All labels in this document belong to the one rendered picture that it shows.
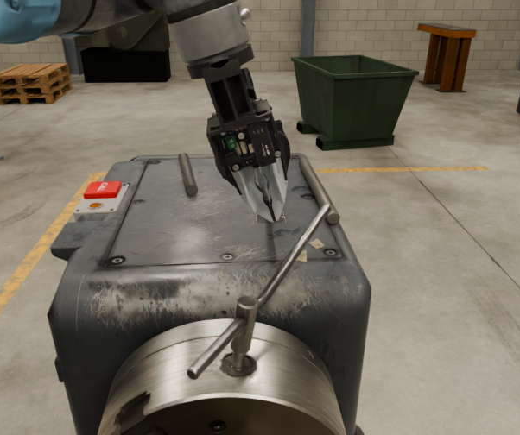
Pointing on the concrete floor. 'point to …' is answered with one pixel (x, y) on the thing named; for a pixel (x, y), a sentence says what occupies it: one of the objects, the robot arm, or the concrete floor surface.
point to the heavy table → (447, 55)
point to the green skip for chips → (351, 99)
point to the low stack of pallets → (31, 83)
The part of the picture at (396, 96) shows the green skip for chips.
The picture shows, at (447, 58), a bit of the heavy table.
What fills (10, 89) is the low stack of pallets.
